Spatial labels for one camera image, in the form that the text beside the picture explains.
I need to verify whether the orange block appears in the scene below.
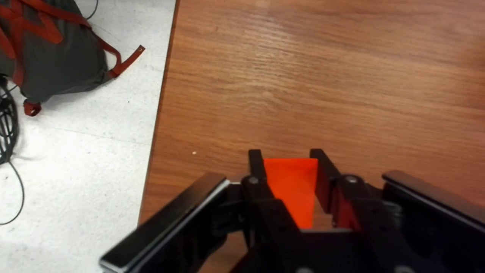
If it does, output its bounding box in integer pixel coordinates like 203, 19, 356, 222
263, 158, 316, 229

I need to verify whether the grey red backpack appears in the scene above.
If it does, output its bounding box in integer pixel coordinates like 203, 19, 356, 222
0, 0, 144, 116

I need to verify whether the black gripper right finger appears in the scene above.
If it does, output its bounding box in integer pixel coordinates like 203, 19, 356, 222
309, 149, 371, 234

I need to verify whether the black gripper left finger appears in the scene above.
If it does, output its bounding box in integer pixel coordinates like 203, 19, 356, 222
242, 149, 298, 243

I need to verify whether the black cable on floor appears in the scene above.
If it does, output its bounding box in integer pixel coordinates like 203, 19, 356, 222
0, 75, 27, 228

